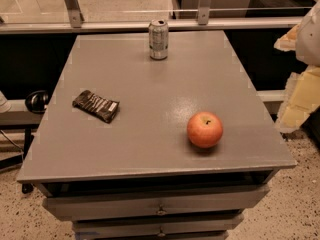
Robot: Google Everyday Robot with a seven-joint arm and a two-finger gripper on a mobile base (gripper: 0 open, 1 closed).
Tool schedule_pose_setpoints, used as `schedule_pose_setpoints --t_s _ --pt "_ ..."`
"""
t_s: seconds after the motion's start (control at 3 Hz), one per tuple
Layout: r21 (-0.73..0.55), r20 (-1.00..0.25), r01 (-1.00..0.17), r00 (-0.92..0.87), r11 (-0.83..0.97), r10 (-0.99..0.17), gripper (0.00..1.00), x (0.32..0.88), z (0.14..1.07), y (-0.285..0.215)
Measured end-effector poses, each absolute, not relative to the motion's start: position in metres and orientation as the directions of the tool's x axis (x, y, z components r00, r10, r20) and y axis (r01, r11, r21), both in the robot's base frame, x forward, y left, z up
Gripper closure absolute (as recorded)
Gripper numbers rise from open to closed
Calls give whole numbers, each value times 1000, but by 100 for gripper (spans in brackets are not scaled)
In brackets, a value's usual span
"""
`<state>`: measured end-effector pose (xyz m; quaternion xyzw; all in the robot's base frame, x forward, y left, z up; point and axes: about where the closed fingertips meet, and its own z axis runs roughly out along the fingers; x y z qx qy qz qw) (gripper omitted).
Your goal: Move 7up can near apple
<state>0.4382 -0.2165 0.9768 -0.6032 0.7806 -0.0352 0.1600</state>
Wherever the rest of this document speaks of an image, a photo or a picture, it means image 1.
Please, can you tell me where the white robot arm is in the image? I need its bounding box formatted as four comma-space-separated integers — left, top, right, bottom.
274, 1, 320, 133

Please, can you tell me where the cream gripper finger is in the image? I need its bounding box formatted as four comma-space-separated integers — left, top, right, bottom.
275, 66, 320, 133
274, 25, 299, 52

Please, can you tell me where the upper grey drawer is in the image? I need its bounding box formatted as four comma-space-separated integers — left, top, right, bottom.
43, 184, 269, 221

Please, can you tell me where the metal railing with glass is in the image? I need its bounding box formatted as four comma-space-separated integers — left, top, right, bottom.
0, 0, 319, 34

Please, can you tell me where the red apple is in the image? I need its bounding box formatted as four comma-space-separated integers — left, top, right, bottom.
187, 111, 223, 148

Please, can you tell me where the black round object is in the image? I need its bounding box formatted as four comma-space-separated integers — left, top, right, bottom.
25, 90, 49, 114

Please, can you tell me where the black snack bar wrapper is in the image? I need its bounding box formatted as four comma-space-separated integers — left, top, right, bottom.
72, 90, 119, 123

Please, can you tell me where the grey drawer cabinet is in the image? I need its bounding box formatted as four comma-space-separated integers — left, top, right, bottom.
17, 31, 295, 240

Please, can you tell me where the grey drawer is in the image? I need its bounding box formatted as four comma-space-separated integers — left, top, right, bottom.
43, 184, 269, 221
73, 214, 243, 239

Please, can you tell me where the lower grey drawer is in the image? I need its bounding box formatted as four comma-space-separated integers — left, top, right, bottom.
73, 214, 243, 239

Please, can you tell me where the silver 7up soda can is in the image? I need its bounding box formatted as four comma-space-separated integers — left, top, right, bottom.
148, 19, 169, 60

